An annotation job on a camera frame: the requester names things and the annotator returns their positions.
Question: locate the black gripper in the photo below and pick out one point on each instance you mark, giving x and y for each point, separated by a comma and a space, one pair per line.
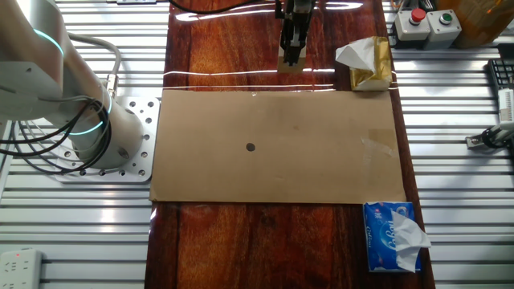
295, 12

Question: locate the light wooden block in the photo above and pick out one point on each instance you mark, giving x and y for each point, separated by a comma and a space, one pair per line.
291, 70

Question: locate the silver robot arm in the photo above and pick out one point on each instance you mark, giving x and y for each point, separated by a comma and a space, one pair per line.
36, 60

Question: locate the gold tissue pack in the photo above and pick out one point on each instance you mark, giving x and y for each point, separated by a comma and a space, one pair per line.
377, 64

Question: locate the brown cardboard sheet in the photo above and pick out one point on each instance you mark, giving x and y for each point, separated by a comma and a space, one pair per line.
241, 176

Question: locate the green button box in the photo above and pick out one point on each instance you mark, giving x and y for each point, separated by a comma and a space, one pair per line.
441, 34

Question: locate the brown cardboard box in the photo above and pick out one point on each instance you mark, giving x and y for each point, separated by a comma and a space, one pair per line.
482, 20

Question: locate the dark red wooden board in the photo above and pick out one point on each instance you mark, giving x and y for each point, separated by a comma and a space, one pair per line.
241, 249

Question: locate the black keyboard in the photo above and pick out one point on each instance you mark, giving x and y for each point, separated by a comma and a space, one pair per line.
502, 74

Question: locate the blue tissue pack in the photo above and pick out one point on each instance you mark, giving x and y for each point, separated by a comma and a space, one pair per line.
379, 241

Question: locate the white power strip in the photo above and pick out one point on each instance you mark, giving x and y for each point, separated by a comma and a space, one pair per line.
20, 271

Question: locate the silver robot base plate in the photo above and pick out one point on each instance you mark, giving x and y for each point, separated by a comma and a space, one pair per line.
146, 120

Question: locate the silver camera with vents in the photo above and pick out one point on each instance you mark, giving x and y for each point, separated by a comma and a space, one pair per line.
507, 106

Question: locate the silver camera on bracket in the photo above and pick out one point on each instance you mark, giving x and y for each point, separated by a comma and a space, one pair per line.
498, 132

